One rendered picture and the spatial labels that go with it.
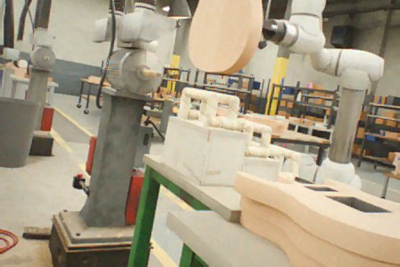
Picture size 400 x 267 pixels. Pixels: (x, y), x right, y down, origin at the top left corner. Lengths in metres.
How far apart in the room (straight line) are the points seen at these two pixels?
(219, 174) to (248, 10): 0.49
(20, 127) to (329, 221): 4.27
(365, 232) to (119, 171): 1.90
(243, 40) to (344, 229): 0.64
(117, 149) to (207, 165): 1.30
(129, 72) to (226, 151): 1.13
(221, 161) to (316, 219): 0.51
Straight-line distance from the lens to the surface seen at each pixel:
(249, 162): 1.29
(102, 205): 2.51
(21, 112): 4.75
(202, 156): 1.19
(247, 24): 1.18
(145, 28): 1.96
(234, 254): 0.84
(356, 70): 2.00
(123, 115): 2.41
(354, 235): 0.74
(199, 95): 1.26
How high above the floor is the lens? 1.21
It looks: 4 degrees down
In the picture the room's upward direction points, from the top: 10 degrees clockwise
